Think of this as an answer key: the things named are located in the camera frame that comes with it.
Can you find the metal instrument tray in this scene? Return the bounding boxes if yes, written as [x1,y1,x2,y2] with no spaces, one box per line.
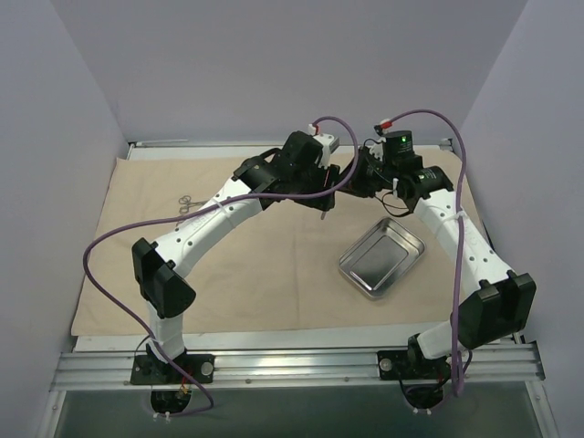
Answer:
[339,216,425,300]

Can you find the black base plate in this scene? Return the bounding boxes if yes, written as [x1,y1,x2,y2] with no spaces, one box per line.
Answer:
[376,349,451,381]
[130,352,215,386]

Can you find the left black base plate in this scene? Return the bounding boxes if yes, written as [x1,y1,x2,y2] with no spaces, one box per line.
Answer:
[130,352,215,386]

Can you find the beige cloth wrap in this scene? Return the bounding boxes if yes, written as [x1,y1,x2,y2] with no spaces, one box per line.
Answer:
[68,150,503,337]

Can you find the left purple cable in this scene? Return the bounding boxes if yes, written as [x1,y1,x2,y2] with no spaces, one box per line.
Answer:
[84,116,359,417]

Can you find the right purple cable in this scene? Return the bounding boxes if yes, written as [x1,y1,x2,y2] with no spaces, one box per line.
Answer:
[381,109,474,414]

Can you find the back aluminium rail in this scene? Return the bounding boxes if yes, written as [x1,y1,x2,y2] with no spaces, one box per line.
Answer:
[129,139,189,148]

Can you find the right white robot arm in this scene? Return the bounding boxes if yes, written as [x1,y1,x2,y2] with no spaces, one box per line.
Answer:
[339,144,537,377]

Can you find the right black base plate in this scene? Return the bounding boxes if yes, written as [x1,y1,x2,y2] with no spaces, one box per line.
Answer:
[376,349,451,381]

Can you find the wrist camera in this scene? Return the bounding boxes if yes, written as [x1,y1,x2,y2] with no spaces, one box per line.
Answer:
[373,120,422,172]
[308,124,339,168]

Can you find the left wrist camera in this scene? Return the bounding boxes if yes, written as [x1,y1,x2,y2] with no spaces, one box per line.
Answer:
[308,124,339,168]

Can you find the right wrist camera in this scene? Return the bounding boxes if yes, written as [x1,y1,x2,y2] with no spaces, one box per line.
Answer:
[373,120,422,172]

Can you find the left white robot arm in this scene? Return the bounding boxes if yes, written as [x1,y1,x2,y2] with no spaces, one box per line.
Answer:
[131,131,339,382]

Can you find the purple cable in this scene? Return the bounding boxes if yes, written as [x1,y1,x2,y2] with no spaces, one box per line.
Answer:
[84,116,359,417]
[381,109,474,414]

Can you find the steel surgical forceps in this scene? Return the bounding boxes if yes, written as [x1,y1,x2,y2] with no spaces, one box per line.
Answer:
[178,195,205,214]

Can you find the front aluminium rail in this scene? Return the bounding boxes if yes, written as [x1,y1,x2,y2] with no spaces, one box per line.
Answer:
[51,343,545,391]

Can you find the steel surgical scissors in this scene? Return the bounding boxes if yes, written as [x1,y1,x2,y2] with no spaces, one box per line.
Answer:
[179,202,203,216]

